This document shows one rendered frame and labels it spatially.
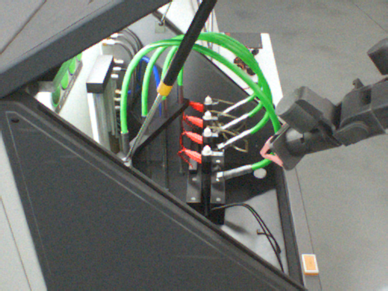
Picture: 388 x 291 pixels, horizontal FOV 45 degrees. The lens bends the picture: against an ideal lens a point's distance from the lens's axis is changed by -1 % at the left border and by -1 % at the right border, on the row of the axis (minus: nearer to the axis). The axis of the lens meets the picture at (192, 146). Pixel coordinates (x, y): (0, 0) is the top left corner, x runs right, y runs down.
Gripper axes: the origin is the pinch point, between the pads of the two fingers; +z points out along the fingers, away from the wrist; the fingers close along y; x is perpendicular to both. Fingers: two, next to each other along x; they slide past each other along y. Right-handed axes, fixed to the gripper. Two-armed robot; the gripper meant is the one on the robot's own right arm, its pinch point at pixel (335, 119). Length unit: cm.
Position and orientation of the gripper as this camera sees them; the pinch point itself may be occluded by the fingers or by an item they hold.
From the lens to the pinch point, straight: 115.3
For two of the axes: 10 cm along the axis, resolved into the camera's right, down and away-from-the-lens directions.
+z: -6.8, 4.3, 5.9
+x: -3.2, 5.5, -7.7
